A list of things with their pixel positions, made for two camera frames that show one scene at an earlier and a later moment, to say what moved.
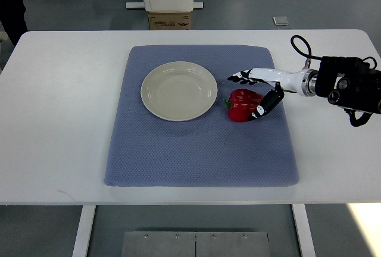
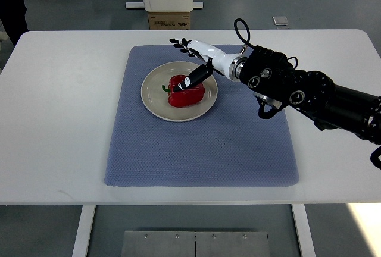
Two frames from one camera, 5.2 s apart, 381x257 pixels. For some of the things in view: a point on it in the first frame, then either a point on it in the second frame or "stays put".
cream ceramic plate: [178, 91] stays put
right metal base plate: [232, 244] stays put
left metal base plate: [159, 244] stays put
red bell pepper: [241, 103] → [184, 97]
